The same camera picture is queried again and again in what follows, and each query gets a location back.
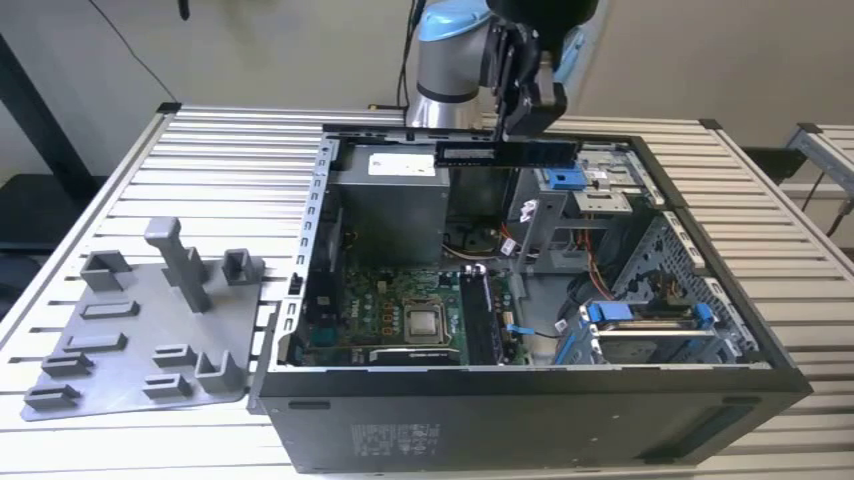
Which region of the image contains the silver CPU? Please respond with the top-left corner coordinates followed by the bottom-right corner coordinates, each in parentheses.
top-left (407, 309), bottom-right (446, 344)

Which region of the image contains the grey power supply unit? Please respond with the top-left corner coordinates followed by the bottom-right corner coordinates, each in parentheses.
top-left (329, 144), bottom-right (455, 266)

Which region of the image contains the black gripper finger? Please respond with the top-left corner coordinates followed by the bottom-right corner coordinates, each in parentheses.
top-left (496, 24), bottom-right (570, 169)
top-left (490, 23), bottom-right (510, 146)

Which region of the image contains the blue drive carrier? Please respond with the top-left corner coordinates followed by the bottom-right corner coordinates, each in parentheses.
top-left (543, 167), bottom-right (587, 191)

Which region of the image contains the black round fan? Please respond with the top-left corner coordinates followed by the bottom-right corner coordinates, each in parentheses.
top-left (443, 222), bottom-right (503, 260)

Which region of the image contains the orange red wire bundle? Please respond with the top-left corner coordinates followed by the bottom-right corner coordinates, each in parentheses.
top-left (578, 227), bottom-right (612, 301)

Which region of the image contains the black graphics card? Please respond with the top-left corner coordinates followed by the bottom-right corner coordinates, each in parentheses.
top-left (365, 347), bottom-right (466, 366)

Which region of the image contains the black camera cable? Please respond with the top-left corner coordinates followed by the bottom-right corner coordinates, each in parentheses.
top-left (365, 0), bottom-right (428, 112)

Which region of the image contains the wide blue bay clip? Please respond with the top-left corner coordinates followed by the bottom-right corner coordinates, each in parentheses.
top-left (590, 302), bottom-right (632, 324)

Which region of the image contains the black PC case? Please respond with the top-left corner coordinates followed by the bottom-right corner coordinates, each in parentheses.
top-left (247, 122), bottom-right (814, 475)

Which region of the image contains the blue plug black wire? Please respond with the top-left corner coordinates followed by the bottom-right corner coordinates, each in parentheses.
top-left (506, 322), bottom-right (572, 340)

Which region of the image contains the grey plastic parts rack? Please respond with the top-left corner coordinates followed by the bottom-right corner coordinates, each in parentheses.
top-left (19, 216), bottom-right (268, 424)

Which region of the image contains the green motherboard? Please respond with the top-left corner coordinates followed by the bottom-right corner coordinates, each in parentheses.
top-left (292, 264), bottom-right (535, 366)

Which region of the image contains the metal disk bay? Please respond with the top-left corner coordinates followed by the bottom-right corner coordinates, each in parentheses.
top-left (556, 299), bottom-right (735, 366)

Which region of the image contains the grey metal drive bracket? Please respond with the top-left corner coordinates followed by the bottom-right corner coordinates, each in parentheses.
top-left (510, 142), bottom-right (662, 274)

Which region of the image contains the metal slat side table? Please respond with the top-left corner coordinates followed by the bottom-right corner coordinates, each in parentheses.
top-left (779, 122), bottom-right (854, 201)

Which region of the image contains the dark RAM stick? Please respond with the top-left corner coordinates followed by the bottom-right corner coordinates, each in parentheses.
top-left (466, 277), bottom-right (506, 364)
top-left (433, 141), bottom-right (579, 169)

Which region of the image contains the thin black wall cable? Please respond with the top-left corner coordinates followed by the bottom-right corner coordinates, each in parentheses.
top-left (85, 0), bottom-right (180, 105)

